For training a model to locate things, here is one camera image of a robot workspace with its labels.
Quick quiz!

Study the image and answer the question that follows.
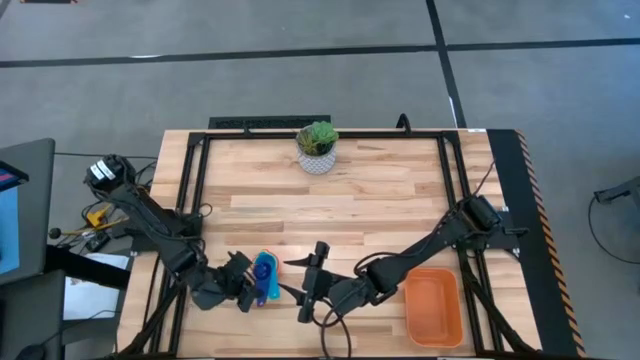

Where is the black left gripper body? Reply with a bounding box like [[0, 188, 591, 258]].
[[216, 258, 252, 303]]

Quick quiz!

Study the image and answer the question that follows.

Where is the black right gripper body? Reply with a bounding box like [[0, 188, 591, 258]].
[[303, 267, 352, 315]]

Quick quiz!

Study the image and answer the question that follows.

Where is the purple measuring cup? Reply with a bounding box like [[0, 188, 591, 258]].
[[252, 262, 274, 308]]

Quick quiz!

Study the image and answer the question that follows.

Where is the teal measuring cup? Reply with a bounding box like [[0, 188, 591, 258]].
[[252, 250, 283, 302]]

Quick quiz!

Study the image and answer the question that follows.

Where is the orange plastic basket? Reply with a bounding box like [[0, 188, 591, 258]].
[[403, 266, 465, 349]]

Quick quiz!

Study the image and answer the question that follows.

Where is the white triangle-patterned plant pot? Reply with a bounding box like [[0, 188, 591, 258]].
[[295, 141, 338, 176]]

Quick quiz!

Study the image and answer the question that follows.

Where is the green artificial succulent plant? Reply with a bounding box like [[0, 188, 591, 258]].
[[295, 120, 340, 157]]

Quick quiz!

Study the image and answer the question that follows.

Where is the black floor mat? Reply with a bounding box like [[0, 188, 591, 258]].
[[207, 114, 333, 131]]

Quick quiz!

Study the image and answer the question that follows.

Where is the yellow hand tool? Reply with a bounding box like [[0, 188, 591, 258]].
[[85, 203, 115, 230]]

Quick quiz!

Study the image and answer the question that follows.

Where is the black hazard-striped mat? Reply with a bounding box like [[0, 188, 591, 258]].
[[486, 128, 587, 359]]

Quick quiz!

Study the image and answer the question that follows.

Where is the blue desk mat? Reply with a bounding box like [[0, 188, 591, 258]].
[[0, 186, 22, 276]]

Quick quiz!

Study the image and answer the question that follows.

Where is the dark laptop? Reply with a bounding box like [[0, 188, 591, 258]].
[[0, 159, 30, 194]]

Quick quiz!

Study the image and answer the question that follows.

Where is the black stand foot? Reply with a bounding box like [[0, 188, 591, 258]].
[[593, 174, 640, 206]]

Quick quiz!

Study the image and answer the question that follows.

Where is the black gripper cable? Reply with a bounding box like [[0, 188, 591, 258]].
[[318, 294, 354, 360]]

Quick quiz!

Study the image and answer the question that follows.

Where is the black aluminium table frame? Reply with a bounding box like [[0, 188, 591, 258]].
[[117, 127, 546, 360]]

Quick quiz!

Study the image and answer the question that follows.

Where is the black floor cable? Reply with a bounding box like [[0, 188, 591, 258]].
[[586, 195, 640, 266]]

